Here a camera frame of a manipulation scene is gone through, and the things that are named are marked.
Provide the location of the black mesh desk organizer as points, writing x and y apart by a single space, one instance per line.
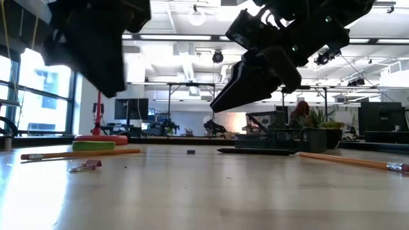
281 140

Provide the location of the green sticky note pad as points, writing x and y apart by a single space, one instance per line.
92 146

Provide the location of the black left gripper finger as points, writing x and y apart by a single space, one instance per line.
105 76

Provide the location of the potted succulent plant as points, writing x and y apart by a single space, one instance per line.
332 137

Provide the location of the black metal background frame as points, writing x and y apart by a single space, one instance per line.
191 84
314 87

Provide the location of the large window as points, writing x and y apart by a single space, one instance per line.
44 105

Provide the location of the pink binder clip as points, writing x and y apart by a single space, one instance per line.
92 164

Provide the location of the large black background monitor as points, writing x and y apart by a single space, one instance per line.
380 118

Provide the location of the red desk lamp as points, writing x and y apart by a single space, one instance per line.
102 139

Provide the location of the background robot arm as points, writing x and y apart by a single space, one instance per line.
214 127
166 126

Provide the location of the black aluminium table frame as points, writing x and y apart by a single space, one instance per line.
179 140

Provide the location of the yellow pencil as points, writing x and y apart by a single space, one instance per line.
351 161
80 154

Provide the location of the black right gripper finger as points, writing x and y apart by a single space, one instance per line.
271 67
236 94

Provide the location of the small purple eraser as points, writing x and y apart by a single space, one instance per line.
191 152

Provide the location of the black ceiling camera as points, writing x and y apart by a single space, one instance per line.
218 57

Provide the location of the person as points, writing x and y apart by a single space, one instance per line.
300 110

